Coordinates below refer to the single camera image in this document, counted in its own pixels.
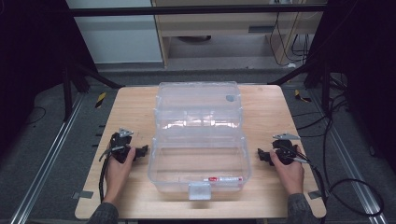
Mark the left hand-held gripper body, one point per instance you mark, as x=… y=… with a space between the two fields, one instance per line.
x=117 y=143

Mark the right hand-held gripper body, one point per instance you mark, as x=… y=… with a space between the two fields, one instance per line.
x=284 y=151

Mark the clear plastic storage box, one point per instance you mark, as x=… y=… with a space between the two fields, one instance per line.
x=199 y=137

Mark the person's right hand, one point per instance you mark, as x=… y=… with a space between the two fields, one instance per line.
x=289 y=177

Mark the person's left hand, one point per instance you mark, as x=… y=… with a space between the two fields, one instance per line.
x=116 y=177

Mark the yellow black tape strip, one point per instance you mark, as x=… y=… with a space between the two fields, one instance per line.
x=100 y=100
x=301 y=96

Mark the grey tape piece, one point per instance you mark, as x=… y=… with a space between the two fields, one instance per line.
x=82 y=194
x=315 y=194

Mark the black metal stand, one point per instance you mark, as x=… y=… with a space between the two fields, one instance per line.
x=325 y=87
x=67 y=93

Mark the white cabinet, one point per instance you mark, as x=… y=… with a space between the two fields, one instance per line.
x=118 y=34

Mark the black curtain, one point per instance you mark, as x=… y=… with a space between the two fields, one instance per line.
x=364 y=62
x=31 y=46

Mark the light wooden desk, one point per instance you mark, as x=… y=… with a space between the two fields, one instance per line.
x=218 y=25

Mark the black horizontal metal bar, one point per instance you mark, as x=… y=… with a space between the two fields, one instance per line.
x=186 y=11

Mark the aluminium floor rail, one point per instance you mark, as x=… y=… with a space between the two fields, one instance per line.
x=46 y=158
x=351 y=165

